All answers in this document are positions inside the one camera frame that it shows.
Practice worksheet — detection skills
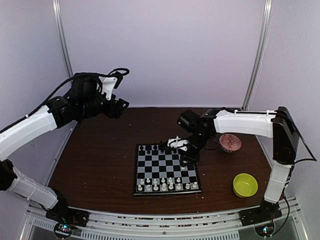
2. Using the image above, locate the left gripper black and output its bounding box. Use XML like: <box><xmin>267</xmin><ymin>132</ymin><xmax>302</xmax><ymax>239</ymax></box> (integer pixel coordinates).
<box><xmin>79</xmin><ymin>89</ymin><xmax>129</xmax><ymax>119</ymax></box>

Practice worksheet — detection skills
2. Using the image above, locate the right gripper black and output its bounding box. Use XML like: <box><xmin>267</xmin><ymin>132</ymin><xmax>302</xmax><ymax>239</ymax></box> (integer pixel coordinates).
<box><xmin>180</xmin><ymin>131</ymin><xmax>211</xmax><ymax>167</ymax></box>

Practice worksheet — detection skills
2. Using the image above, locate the black white chessboard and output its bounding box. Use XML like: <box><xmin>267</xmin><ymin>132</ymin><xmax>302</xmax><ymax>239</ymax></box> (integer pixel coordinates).
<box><xmin>133</xmin><ymin>144</ymin><xmax>202</xmax><ymax>197</ymax></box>

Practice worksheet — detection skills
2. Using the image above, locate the white bishop chess piece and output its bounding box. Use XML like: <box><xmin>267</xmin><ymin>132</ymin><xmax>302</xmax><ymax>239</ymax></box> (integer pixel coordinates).
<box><xmin>176</xmin><ymin>183</ymin><xmax>182</xmax><ymax>190</ymax></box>

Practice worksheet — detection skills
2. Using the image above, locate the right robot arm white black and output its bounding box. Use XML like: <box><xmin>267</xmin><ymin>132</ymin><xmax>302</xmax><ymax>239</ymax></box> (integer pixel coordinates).
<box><xmin>166</xmin><ymin>106</ymin><xmax>302</xmax><ymax>221</ymax></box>

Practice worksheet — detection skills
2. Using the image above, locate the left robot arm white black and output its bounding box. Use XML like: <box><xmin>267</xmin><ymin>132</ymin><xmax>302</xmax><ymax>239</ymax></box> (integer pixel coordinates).
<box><xmin>0</xmin><ymin>68</ymin><xmax>130</xmax><ymax>222</ymax></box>

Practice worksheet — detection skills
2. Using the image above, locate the white king chess piece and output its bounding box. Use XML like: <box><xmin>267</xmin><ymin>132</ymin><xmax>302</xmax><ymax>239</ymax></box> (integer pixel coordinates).
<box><xmin>168</xmin><ymin>182</ymin><xmax>174</xmax><ymax>190</ymax></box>

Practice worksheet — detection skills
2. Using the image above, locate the patterned blue red bowl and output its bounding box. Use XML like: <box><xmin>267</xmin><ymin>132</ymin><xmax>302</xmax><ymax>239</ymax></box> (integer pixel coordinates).
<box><xmin>219</xmin><ymin>133</ymin><xmax>242</xmax><ymax>154</ymax></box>

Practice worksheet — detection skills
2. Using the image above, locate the yellow-green bowl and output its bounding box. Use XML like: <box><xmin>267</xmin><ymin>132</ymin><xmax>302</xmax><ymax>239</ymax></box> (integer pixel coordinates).
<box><xmin>232</xmin><ymin>173</ymin><xmax>259</xmax><ymax>198</ymax></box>

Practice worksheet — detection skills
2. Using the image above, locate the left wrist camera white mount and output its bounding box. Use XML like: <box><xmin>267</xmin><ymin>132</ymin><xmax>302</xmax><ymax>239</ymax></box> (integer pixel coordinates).
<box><xmin>99</xmin><ymin>71</ymin><xmax>123</xmax><ymax>101</ymax></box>

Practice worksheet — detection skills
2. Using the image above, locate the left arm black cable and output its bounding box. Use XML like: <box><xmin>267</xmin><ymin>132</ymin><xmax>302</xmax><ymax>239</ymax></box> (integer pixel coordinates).
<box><xmin>24</xmin><ymin>67</ymin><xmax>131</xmax><ymax>118</ymax></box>

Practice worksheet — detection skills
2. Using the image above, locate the left aluminium frame post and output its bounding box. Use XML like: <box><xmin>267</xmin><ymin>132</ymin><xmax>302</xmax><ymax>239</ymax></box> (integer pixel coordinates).
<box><xmin>52</xmin><ymin>0</ymin><xmax>74</xmax><ymax>78</ymax></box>

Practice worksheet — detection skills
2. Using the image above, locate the aluminium frame post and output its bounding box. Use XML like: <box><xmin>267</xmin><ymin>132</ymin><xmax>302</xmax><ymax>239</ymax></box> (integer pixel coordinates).
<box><xmin>242</xmin><ymin>0</ymin><xmax>274</xmax><ymax>110</ymax></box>
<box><xmin>52</xmin><ymin>0</ymin><xmax>74</xmax><ymax>78</ymax></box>

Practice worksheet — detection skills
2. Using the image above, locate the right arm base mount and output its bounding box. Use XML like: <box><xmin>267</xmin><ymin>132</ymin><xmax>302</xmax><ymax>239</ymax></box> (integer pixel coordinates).
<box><xmin>238</xmin><ymin>204</ymin><xmax>283</xmax><ymax>238</ymax></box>

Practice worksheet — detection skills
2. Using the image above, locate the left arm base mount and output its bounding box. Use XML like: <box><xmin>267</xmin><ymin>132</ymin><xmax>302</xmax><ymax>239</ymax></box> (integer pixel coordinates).
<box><xmin>45</xmin><ymin>208</ymin><xmax>90</xmax><ymax>239</ymax></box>

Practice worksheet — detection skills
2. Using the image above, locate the right aluminium frame post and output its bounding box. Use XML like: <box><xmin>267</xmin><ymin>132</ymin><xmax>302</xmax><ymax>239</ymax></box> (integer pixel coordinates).
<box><xmin>242</xmin><ymin>0</ymin><xmax>274</xmax><ymax>110</ymax></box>

